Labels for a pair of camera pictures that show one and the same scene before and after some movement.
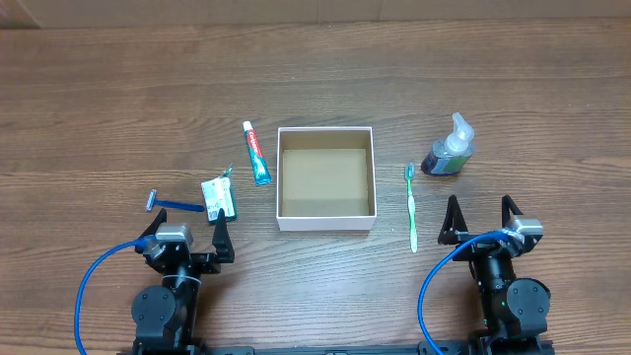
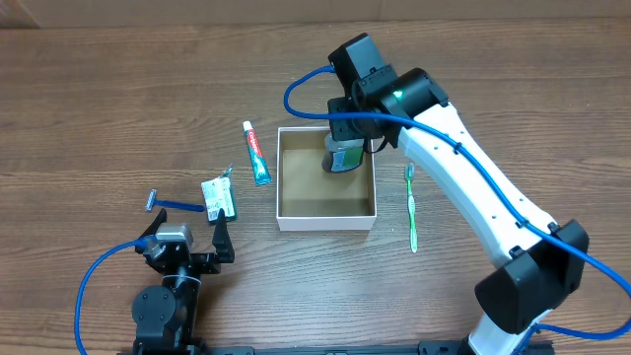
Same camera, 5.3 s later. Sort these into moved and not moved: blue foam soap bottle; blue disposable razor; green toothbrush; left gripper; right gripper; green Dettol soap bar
Moved: blue foam soap bottle; right gripper
Not moved: left gripper; green toothbrush; green Dettol soap bar; blue disposable razor
